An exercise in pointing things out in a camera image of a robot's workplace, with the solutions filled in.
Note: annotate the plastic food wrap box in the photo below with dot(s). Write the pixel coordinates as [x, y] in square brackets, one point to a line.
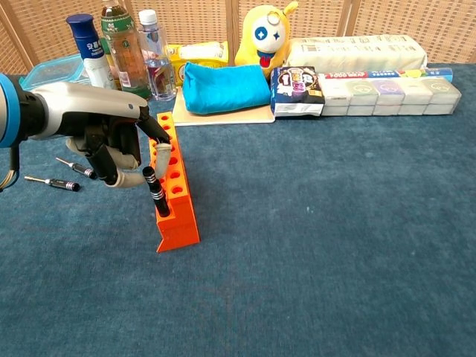
[349, 75]

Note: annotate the wicker folding screen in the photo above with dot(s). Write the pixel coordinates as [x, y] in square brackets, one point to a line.
[193, 18]

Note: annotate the blue carpet table cover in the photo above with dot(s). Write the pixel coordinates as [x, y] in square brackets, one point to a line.
[297, 223]

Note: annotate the blue folded cloth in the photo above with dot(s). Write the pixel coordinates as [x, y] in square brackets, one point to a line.
[223, 89]

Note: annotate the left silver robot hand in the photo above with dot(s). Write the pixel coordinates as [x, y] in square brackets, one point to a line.
[93, 104]

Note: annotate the yellow snack bag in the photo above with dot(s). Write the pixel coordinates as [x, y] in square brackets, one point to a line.
[201, 54]

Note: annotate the wooden cutting board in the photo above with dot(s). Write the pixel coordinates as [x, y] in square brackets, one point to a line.
[230, 118]

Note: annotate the green label tea bottle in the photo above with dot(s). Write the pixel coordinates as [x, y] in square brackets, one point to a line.
[126, 56]

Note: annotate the pastel pocket tissue multipack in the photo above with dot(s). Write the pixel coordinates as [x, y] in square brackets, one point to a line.
[390, 96]

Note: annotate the clear container teal lid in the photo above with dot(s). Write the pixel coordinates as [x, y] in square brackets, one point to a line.
[56, 68]

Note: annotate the large white tissue pack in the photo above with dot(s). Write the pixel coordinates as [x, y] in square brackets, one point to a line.
[353, 52]

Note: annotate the orange screwdriver holder rack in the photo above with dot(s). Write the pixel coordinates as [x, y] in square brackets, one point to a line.
[182, 223]

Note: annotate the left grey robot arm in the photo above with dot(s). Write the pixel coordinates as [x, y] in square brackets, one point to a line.
[11, 111]

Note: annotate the white bottle blue cap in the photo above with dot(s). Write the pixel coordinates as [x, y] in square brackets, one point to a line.
[93, 48]

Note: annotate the yellow plush toy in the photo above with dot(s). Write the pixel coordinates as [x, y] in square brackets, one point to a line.
[267, 37]

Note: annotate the clear water bottle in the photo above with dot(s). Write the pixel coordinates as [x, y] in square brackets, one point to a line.
[154, 48]

